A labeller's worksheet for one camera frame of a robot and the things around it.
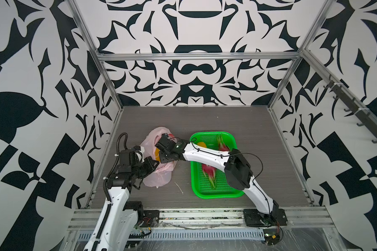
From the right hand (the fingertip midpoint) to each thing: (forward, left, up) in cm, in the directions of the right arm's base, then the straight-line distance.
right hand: (162, 156), depth 87 cm
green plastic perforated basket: (-12, -25, -7) cm, 28 cm away
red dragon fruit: (+6, -33, 0) cm, 34 cm away
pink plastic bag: (-10, 0, -1) cm, 10 cm away
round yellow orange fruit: (+9, -22, -2) cm, 24 cm away
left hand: (-5, 0, +6) cm, 8 cm away
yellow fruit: (-3, +1, +8) cm, 9 cm away
